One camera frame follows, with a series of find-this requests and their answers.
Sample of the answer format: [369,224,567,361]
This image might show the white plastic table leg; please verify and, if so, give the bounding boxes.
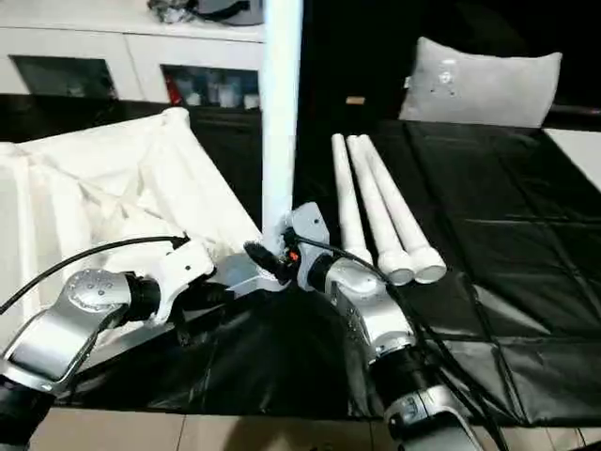
[260,0,304,283]
[359,133,447,285]
[346,133,417,287]
[331,132,375,263]

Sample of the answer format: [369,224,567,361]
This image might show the white plastic table top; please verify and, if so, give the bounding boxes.
[0,106,283,372]

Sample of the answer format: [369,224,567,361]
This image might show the black table mat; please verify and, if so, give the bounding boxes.
[0,93,601,427]

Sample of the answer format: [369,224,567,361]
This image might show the grey pot on cabinet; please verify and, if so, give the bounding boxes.
[192,0,264,27]

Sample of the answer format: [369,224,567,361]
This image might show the white glass-door cabinet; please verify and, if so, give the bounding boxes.
[0,8,267,112]

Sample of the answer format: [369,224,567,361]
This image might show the grey pillow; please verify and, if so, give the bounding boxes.
[397,36,563,129]

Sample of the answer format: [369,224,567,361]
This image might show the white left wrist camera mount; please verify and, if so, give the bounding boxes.
[145,238,217,330]

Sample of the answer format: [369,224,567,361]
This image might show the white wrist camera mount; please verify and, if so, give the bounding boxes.
[145,238,217,330]
[281,201,331,288]

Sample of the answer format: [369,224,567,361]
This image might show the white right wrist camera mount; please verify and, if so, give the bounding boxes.
[281,201,331,288]

